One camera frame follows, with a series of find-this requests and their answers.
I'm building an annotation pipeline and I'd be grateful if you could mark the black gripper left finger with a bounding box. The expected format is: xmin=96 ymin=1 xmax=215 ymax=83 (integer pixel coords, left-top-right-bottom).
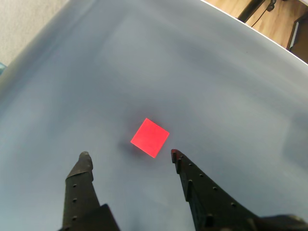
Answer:
xmin=57 ymin=151 xmax=121 ymax=231

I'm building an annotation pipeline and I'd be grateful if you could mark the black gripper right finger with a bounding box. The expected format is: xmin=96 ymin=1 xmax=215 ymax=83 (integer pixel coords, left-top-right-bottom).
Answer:
xmin=170 ymin=148 xmax=260 ymax=231

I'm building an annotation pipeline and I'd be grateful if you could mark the black stand leg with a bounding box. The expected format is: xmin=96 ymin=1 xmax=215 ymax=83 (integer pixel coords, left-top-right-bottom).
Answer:
xmin=237 ymin=0 xmax=264 ymax=24

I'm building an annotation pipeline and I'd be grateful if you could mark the grey table mat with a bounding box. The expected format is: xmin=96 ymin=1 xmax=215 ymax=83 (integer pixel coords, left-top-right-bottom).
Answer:
xmin=0 ymin=0 xmax=308 ymax=231

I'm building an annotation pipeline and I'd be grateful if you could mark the red cube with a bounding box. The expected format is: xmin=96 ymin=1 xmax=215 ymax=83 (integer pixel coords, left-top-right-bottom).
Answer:
xmin=130 ymin=117 xmax=170 ymax=159

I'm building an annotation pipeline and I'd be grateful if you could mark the dark cabinet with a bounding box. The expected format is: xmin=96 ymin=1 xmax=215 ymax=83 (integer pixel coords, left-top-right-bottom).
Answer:
xmin=287 ymin=14 xmax=308 ymax=65

